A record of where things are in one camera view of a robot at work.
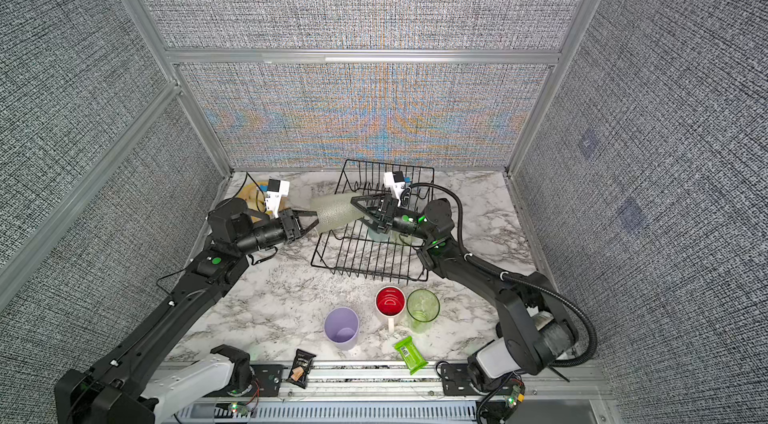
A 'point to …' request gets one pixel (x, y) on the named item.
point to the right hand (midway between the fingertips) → (353, 208)
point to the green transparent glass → (422, 306)
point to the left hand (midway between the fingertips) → (324, 217)
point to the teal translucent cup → (379, 236)
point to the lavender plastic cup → (341, 326)
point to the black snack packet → (300, 367)
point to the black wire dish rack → (356, 249)
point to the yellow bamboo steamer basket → (254, 197)
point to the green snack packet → (410, 355)
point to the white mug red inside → (390, 302)
